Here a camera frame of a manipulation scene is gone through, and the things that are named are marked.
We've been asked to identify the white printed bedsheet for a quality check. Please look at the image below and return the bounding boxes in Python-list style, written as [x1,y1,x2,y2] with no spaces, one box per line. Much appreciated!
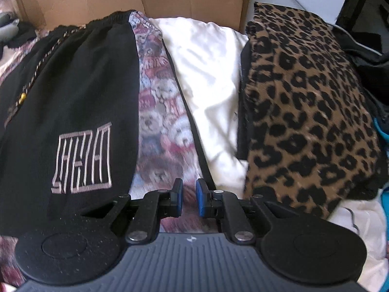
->
[0,17,389,292]

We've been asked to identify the grey cord loop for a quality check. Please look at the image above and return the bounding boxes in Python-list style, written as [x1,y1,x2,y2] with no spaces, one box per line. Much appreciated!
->
[342,206,361,228]

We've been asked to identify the black bag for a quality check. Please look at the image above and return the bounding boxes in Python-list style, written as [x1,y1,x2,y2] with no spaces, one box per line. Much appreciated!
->
[336,0,389,52]

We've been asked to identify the brown cardboard sheet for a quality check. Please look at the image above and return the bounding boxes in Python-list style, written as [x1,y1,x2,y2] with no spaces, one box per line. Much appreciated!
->
[15,0,254,34]

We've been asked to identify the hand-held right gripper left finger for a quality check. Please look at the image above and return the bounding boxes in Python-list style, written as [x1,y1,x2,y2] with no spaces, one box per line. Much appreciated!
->
[80,178,184,244]

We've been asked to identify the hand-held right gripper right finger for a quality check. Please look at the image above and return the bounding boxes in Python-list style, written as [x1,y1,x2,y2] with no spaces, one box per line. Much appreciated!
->
[195,178,294,244]

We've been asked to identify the black pants with bear print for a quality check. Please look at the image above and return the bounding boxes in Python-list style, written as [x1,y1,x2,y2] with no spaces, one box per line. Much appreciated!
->
[0,10,219,288]

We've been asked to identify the teal cloth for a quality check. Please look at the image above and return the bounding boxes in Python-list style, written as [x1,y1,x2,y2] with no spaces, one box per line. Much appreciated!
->
[372,117,389,162]

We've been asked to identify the leopard print garment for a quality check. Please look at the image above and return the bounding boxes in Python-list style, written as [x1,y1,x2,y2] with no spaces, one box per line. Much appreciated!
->
[243,1,385,221]

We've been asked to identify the grey neck pillow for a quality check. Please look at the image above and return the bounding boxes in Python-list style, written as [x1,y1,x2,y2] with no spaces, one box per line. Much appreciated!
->
[0,12,20,41]

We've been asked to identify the black cloth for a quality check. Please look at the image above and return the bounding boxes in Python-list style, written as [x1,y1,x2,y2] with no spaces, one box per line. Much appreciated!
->
[9,21,41,48]

